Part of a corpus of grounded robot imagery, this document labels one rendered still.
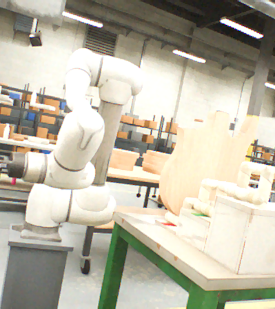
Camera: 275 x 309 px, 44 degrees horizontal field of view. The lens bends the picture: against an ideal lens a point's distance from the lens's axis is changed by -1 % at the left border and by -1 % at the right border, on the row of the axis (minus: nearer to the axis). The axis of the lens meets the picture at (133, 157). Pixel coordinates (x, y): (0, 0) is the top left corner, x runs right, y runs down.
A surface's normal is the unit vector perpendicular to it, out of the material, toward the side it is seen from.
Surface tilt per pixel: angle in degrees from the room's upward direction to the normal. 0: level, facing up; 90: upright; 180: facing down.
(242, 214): 90
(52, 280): 90
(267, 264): 90
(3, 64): 90
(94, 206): 99
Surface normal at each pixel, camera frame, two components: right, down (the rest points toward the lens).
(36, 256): 0.31, 0.11
